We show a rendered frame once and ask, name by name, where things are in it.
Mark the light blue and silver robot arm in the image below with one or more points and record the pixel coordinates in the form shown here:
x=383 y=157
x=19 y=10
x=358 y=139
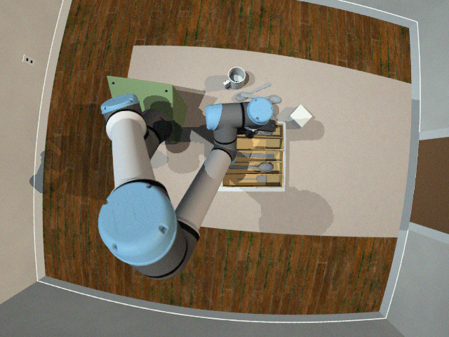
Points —
x=138 y=223

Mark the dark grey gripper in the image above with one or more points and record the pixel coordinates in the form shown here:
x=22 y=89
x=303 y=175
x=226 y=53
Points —
x=246 y=132

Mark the grey mug with white rim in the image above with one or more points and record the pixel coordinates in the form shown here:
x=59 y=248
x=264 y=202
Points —
x=236 y=74

